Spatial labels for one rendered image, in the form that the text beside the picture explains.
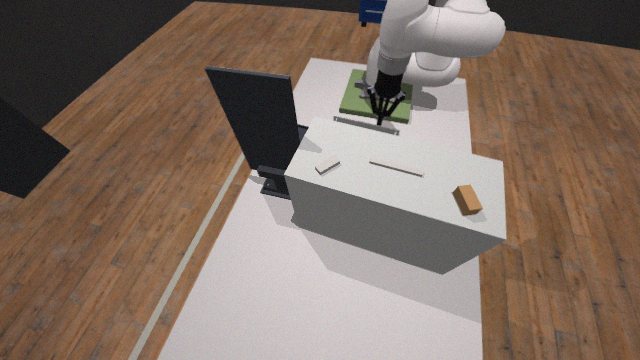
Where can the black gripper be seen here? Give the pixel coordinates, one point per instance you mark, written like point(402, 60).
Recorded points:
point(390, 85)

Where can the small tan wooden block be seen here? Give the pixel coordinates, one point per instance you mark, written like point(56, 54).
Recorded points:
point(467, 200)

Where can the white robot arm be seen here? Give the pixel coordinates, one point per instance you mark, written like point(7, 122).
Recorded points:
point(463, 29)

